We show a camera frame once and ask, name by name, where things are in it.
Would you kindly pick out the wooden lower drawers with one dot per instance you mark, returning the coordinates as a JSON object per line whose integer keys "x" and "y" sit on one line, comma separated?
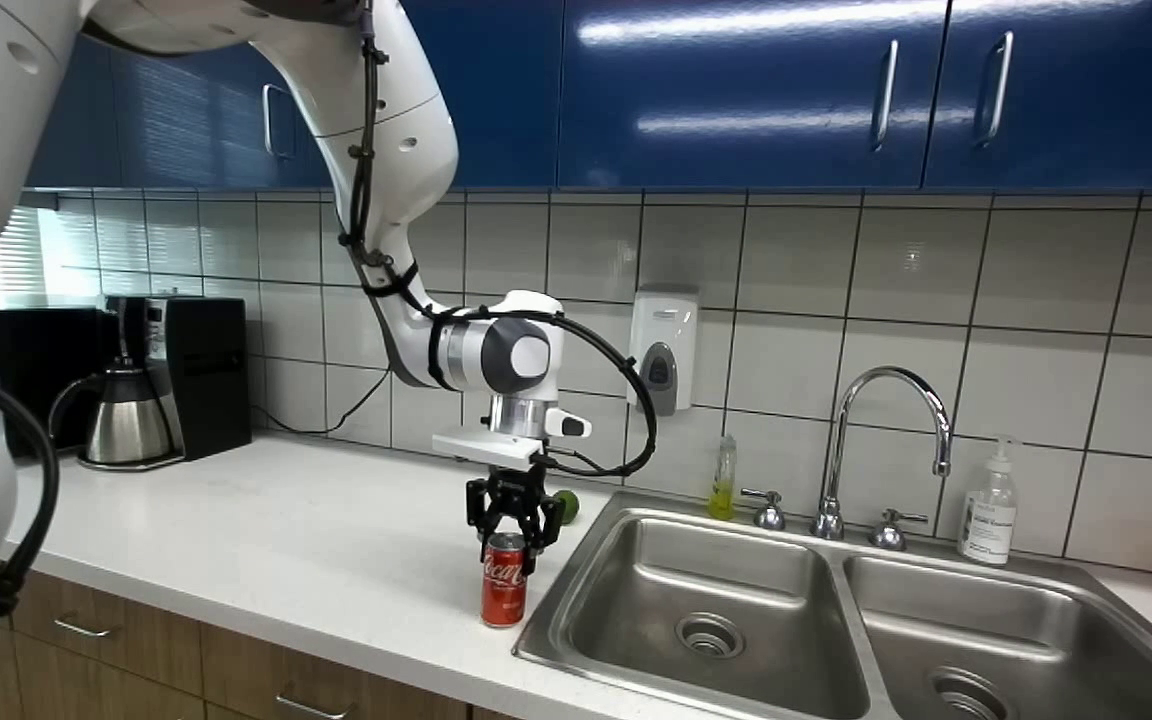
{"x": 81, "y": 655}

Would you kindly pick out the stainless steel double sink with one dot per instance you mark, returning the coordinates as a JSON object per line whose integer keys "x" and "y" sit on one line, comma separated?
{"x": 780, "y": 624}

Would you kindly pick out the white wall soap dispenser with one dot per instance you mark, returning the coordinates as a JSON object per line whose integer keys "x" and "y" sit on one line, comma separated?
{"x": 666, "y": 338}

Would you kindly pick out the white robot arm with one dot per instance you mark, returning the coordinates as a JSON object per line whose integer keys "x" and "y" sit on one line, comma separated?
{"x": 381, "y": 130}

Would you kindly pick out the blue upper cabinet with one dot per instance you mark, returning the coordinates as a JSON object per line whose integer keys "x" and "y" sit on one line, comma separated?
{"x": 799, "y": 95}

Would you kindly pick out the red soda can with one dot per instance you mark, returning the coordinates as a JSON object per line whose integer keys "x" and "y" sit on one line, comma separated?
{"x": 506, "y": 585}

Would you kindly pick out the clear soap pump bottle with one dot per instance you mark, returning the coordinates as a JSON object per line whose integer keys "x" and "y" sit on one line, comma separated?
{"x": 988, "y": 509}

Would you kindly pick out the green lime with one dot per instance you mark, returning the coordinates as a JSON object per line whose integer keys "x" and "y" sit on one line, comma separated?
{"x": 567, "y": 504}

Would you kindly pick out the black coffee maker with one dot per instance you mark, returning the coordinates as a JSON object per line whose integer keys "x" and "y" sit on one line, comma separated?
{"x": 198, "y": 357}

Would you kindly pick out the steel coffee carafe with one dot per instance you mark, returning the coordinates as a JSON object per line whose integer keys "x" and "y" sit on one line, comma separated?
{"x": 128, "y": 420}

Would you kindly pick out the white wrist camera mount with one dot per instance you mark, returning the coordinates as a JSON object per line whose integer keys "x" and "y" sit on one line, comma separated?
{"x": 519, "y": 440}

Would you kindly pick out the chrome faucet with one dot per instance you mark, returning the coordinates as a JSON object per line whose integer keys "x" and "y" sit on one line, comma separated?
{"x": 889, "y": 528}

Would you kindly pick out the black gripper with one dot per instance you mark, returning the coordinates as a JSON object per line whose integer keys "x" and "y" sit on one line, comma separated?
{"x": 519, "y": 499}

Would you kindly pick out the black microwave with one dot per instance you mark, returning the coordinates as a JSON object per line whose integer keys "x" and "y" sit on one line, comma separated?
{"x": 42, "y": 355}

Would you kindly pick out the green dish soap bottle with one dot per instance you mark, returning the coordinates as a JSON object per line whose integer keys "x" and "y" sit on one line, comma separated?
{"x": 723, "y": 494}

